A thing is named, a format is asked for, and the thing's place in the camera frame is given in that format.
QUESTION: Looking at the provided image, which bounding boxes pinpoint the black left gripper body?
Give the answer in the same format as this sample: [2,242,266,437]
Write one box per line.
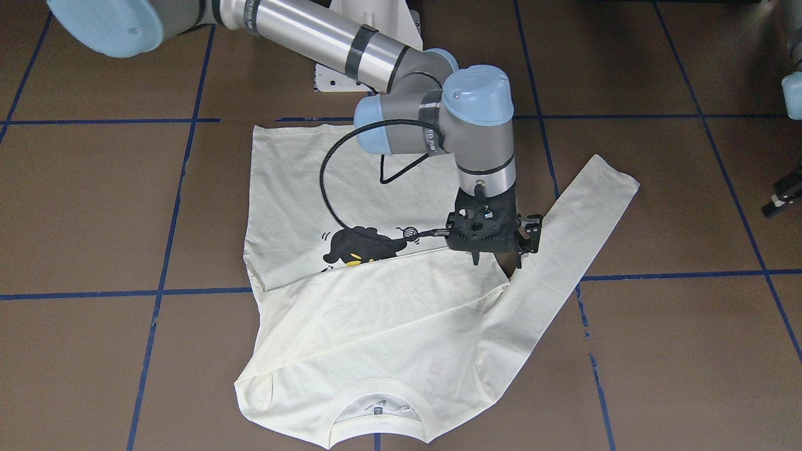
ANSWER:
[774,170,801,206]

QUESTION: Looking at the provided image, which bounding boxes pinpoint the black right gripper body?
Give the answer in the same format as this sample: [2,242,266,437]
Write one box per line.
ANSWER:
[445,186,522,265]

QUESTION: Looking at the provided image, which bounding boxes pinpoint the cream long-sleeve cat shirt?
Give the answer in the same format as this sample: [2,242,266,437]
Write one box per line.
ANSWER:
[234,125,639,448]

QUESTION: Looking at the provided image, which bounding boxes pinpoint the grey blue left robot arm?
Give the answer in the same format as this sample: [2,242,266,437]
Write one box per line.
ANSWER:
[761,31,801,218]

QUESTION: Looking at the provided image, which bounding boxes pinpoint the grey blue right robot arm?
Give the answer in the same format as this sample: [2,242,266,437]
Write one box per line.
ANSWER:
[48,1,543,264]

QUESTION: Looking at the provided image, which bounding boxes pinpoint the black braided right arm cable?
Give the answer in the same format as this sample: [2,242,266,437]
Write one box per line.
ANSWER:
[319,120,449,242]

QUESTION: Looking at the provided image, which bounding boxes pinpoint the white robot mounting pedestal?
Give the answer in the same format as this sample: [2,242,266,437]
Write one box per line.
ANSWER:
[315,1,423,93]

